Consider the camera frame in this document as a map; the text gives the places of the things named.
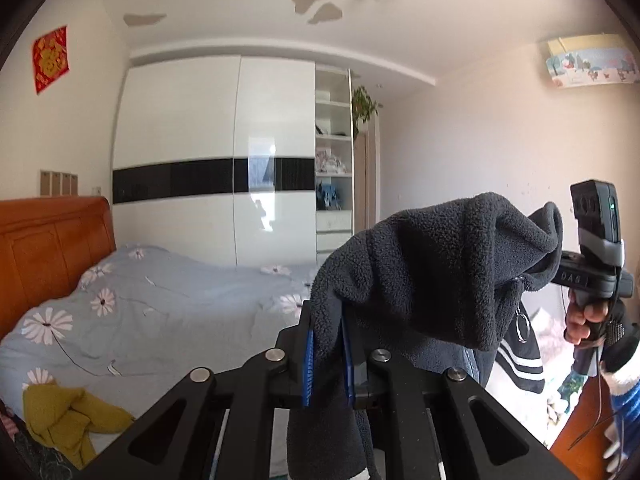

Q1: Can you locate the dark grey fleece jacket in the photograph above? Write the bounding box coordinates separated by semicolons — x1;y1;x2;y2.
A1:
286;193;563;479

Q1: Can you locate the orange wooden headboard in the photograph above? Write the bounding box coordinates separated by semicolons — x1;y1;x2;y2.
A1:
0;196;116;335

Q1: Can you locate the person's right hand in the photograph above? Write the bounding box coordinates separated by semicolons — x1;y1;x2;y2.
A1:
564;295;608;346

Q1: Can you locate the red fu wall decoration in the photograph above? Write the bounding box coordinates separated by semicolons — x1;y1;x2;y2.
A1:
32;26;70;94

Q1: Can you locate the mustard yellow knit garment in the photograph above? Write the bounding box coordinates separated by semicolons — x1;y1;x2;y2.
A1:
23;382;134;470

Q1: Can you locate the white black sliding wardrobe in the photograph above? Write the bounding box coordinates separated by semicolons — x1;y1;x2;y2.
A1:
112;56;316;266

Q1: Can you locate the hanging green plant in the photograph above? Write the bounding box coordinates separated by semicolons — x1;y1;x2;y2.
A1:
352;86;383;138

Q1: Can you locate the light blue daisy duvet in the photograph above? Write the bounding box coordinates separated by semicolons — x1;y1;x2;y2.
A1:
1;245;318;417

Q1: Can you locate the wall air conditioner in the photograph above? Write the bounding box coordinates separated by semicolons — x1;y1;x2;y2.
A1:
546;34;639;89

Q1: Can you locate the open white shelf unit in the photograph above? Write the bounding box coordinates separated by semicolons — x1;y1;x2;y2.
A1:
314;64;355;263

